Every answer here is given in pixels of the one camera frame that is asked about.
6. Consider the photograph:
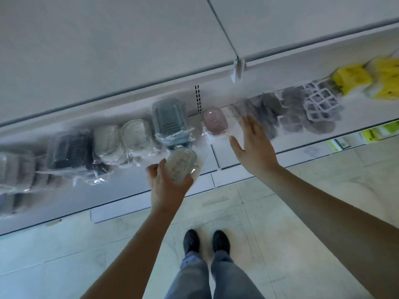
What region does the person's left hand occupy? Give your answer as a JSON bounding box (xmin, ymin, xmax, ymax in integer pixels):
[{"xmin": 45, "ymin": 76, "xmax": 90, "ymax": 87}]
[{"xmin": 146, "ymin": 158, "xmax": 194, "ymax": 214}]

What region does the person's right hand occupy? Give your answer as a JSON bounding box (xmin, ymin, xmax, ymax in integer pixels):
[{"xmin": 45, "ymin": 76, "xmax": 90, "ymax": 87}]
[{"xmin": 229, "ymin": 116, "xmax": 280, "ymax": 178}]

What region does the clear plastic soap box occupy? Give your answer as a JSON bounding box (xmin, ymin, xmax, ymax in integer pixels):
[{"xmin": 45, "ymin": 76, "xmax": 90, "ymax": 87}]
[{"xmin": 164, "ymin": 146, "xmax": 202, "ymax": 185}]

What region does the person's left forearm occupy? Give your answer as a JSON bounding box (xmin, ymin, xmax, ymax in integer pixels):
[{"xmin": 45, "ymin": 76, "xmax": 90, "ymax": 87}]
[{"xmin": 80, "ymin": 204, "xmax": 184, "ymax": 299}]

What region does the person's right forearm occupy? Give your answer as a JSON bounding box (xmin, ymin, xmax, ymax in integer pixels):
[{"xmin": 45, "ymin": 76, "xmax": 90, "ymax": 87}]
[{"xmin": 254, "ymin": 165, "xmax": 399, "ymax": 299}]

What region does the pink wrapped soap box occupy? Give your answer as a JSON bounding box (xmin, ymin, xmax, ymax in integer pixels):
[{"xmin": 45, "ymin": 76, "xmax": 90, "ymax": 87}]
[{"xmin": 201, "ymin": 107, "xmax": 232, "ymax": 138}]

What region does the white wrapped soap box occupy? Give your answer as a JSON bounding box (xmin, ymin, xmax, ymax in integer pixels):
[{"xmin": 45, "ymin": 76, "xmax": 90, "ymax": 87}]
[
  {"xmin": 121, "ymin": 119, "xmax": 156, "ymax": 154},
  {"xmin": 92, "ymin": 124, "xmax": 127, "ymax": 167}
]

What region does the white shelf unit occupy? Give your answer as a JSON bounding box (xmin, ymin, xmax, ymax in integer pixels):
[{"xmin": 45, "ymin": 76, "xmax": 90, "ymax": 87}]
[{"xmin": 0, "ymin": 23, "xmax": 399, "ymax": 236}]

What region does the pile of dark grey trays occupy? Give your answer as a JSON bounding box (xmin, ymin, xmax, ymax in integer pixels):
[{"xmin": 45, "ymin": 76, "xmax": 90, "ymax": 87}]
[{"xmin": 229, "ymin": 93, "xmax": 282, "ymax": 140}]

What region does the blue-grey wrapped drain box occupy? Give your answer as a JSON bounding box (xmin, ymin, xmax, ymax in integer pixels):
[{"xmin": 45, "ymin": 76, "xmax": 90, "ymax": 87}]
[{"xmin": 151, "ymin": 97, "xmax": 196, "ymax": 150}]

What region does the grey ice cube tray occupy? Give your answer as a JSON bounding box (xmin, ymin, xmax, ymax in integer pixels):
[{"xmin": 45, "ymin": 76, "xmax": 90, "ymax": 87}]
[{"xmin": 278, "ymin": 86, "xmax": 307, "ymax": 134}]

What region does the clear plastic price tag holder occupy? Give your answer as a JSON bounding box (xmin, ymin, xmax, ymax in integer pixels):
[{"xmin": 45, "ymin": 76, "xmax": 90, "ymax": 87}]
[{"xmin": 230, "ymin": 59, "xmax": 246, "ymax": 84}]

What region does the person's left black shoe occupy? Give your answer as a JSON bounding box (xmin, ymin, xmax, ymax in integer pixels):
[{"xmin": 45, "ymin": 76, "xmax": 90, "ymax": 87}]
[{"xmin": 183, "ymin": 229, "xmax": 201, "ymax": 256}]

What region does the person's black shoe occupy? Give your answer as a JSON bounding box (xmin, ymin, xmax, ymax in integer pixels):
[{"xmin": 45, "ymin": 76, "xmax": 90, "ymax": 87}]
[
  {"xmin": 183, "ymin": 229, "xmax": 201, "ymax": 256},
  {"xmin": 212, "ymin": 230, "xmax": 231, "ymax": 255}
]

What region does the dark grey wrapped drain box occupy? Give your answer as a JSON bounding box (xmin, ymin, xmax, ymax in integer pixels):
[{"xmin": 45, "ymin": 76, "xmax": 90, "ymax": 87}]
[{"xmin": 45, "ymin": 131, "xmax": 108, "ymax": 186}]

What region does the person's right black shoe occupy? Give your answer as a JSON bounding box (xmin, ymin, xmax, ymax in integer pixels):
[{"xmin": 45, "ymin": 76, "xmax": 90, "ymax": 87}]
[{"xmin": 212, "ymin": 230, "xmax": 231, "ymax": 255}]

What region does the white lattice ice cube tray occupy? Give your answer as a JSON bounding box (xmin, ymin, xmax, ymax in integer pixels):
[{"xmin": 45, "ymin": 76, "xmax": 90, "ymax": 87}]
[{"xmin": 303, "ymin": 78, "xmax": 345, "ymax": 122}]

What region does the person's left jeans leg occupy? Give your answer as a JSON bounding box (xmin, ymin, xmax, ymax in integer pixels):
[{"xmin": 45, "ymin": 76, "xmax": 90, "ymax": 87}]
[{"xmin": 165, "ymin": 251, "xmax": 212, "ymax": 299}]

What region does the person's jeans leg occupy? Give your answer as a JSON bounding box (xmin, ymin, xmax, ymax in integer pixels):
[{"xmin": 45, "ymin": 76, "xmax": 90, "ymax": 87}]
[
  {"xmin": 165, "ymin": 251, "xmax": 212, "ymax": 299},
  {"xmin": 211, "ymin": 250, "xmax": 265, "ymax": 299}
]

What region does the person's right jeans leg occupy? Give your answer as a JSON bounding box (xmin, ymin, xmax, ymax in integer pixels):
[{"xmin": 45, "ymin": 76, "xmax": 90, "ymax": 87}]
[{"xmin": 211, "ymin": 250, "xmax": 265, "ymax": 299}]

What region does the white shelf board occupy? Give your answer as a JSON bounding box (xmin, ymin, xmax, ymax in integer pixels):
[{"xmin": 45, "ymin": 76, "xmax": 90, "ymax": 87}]
[{"xmin": 0, "ymin": 0, "xmax": 399, "ymax": 128}]

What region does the pile of grey wrapped boxes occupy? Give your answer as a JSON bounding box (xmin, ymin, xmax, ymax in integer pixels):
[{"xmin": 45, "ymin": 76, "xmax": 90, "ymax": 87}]
[{"xmin": 0, "ymin": 151, "xmax": 47, "ymax": 217}]

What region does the yellow and white packet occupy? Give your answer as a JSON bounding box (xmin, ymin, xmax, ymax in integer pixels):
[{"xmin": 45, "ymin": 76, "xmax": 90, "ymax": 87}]
[{"xmin": 364, "ymin": 56, "xmax": 399, "ymax": 100}]

